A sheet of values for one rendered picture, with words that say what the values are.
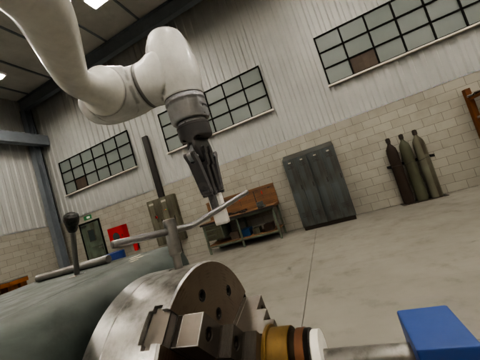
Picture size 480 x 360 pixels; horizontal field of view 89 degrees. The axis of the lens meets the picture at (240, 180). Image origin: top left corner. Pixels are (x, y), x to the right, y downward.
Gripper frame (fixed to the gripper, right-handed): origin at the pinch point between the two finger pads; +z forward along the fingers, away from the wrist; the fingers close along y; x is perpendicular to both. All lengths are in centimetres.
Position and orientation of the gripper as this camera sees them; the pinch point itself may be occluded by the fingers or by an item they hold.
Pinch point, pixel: (218, 208)
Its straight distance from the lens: 56.3
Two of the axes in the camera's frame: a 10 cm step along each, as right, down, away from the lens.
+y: 3.0, -1.0, 9.5
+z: 3.0, 9.5, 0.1
